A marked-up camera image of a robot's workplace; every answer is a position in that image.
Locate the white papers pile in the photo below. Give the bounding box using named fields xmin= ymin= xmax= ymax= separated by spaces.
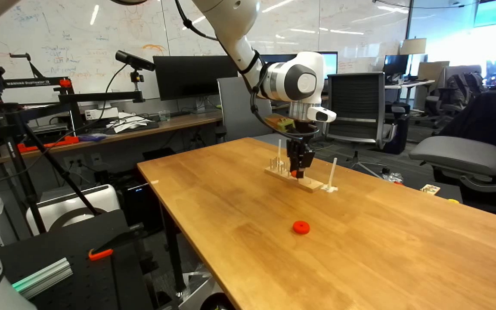
xmin=83 ymin=106 xmax=153 ymax=134

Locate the red tool on desk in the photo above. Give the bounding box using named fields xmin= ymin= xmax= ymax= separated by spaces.
xmin=16 ymin=134 xmax=81 ymax=155

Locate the orange disk with hole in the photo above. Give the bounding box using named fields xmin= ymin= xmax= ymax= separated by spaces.
xmin=291 ymin=218 xmax=312 ymax=236

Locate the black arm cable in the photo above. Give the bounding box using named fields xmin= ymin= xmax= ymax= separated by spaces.
xmin=172 ymin=0 xmax=305 ymax=139

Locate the dark background office chair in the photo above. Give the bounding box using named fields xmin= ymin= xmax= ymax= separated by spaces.
xmin=425 ymin=70 xmax=486 ymax=119

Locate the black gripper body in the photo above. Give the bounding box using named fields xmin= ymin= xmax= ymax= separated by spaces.
xmin=284 ymin=132 xmax=317 ymax=168

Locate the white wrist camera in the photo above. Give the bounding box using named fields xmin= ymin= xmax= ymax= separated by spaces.
xmin=307 ymin=105 xmax=339 ymax=125

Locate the long wooden desk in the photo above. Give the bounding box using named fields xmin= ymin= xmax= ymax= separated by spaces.
xmin=5 ymin=108 xmax=224 ymax=162

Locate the aluminium bar with green light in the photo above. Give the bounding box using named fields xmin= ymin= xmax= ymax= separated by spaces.
xmin=10 ymin=256 xmax=76 ymax=301

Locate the black tripod stand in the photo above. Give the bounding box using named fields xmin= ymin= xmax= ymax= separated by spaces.
xmin=0 ymin=51 xmax=146 ymax=248

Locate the orange clamp handle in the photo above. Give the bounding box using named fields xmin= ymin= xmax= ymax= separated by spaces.
xmin=86 ymin=246 xmax=115 ymax=263

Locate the black table leg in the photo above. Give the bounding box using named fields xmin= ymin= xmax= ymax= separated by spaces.
xmin=160 ymin=203 xmax=188 ymax=294

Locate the black computer monitor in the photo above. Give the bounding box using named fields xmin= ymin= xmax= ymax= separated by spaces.
xmin=152 ymin=53 xmax=239 ymax=101

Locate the black mesh office chair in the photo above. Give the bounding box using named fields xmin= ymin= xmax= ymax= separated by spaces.
xmin=324 ymin=72 xmax=389 ymax=146

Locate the small pale floor object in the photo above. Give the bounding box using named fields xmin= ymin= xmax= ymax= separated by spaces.
xmin=419 ymin=182 xmax=443 ymax=196

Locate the black camera on boom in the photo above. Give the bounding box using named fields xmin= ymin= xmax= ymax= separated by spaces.
xmin=114 ymin=48 xmax=157 ymax=74

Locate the white computer case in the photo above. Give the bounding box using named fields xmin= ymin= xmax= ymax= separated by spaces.
xmin=24 ymin=182 xmax=122 ymax=237

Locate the wooden rack with pegs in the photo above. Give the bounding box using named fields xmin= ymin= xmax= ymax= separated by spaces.
xmin=264 ymin=137 xmax=339 ymax=194

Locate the grey chair backrest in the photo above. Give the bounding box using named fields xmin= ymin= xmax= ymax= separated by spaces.
xmin=215 ymin=75 xmax=279 ymax=143

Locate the grey padded office chair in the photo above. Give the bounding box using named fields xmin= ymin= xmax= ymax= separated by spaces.
xmin=408 ymin=84 xmax=496 ymax=222

